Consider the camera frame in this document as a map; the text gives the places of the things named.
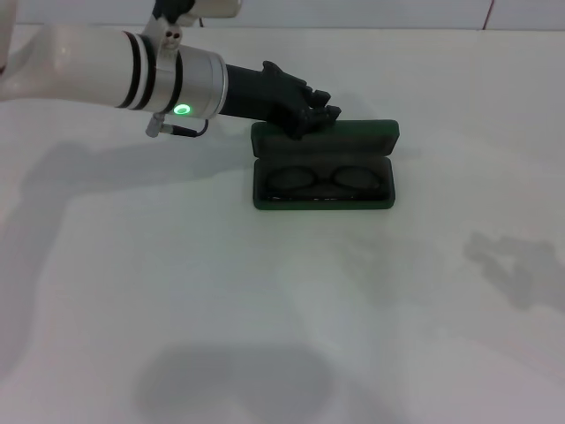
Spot green glasses case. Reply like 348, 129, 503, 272
250, 117, 401, 211

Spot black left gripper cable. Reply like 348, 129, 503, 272
145, 112, 211, 139

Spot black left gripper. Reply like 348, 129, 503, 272
222, 60, 343, 140

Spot black glasses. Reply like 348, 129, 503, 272
264, 164, 383, 202

